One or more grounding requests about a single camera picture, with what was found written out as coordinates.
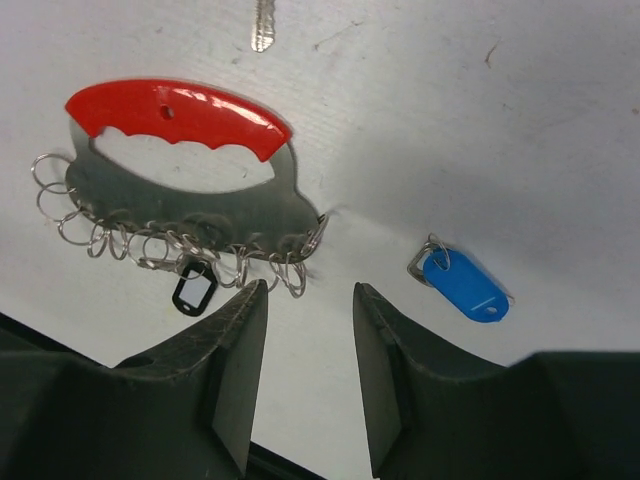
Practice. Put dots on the keys with black tags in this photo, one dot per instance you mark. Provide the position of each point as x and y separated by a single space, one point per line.
263 27

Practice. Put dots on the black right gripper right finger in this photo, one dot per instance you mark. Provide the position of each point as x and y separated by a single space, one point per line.
435 411

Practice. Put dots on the metal key organiser red handle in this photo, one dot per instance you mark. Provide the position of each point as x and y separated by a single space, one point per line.
180 177

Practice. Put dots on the key with blue tag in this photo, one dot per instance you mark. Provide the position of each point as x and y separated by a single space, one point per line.
460 280

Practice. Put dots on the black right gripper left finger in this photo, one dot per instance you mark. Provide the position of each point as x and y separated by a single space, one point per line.
150 400

